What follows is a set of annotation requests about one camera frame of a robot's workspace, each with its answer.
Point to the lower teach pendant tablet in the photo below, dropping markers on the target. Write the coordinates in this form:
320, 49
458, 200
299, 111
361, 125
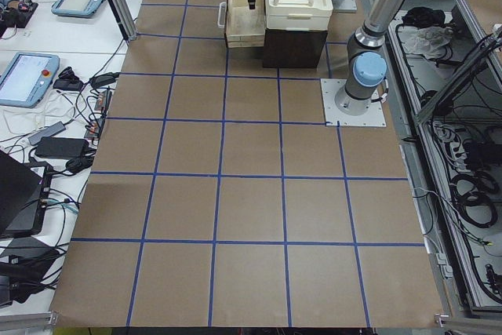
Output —
27, 78

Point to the black power adapter brick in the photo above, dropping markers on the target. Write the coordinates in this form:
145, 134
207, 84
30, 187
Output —
61, 147

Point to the grey usb hub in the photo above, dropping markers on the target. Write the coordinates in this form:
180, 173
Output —
49, 131

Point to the black laptop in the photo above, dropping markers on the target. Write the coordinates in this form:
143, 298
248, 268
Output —
24, 193

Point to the open wooden drawer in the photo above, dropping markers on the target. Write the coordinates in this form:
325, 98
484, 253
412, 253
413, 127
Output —
244, 27

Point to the white drawer handle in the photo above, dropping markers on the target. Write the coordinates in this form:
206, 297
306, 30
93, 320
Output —
221, 16

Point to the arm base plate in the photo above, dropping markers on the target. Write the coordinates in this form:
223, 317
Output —
342, 110

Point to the crumpled white cloth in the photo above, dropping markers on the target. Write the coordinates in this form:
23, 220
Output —
429, 42

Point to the dark brown wooden cabinet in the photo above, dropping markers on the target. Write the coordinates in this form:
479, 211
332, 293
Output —
293, 49

